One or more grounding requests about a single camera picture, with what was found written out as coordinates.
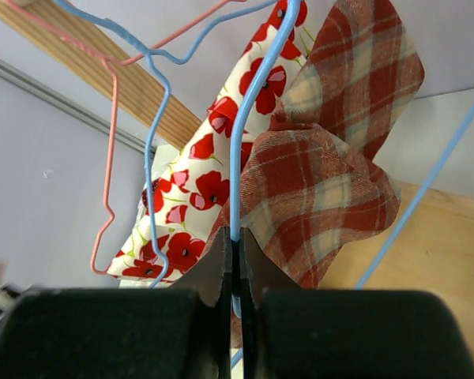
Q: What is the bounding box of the wooden clothes rack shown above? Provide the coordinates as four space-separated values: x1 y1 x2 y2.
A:
0 0 474 364

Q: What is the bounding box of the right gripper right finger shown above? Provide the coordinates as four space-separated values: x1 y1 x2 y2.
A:
239 229 474 378

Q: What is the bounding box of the blue wire hanger plaid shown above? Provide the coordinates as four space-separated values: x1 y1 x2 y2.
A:
54 1 276 288

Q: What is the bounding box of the white red poppy skirt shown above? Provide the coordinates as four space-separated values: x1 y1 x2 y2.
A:
105 0 313 283

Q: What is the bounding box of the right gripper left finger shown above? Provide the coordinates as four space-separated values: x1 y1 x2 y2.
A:
0 229 231 378

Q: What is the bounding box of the red beige plaid skirt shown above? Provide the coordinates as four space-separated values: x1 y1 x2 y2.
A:
207 0 426 289

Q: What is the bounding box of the blue wire hanger polka-dot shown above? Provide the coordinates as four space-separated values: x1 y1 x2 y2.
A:
228 0 474 368

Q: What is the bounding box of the pink wire hanger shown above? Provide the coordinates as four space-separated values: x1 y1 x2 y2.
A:
6 0 242 276

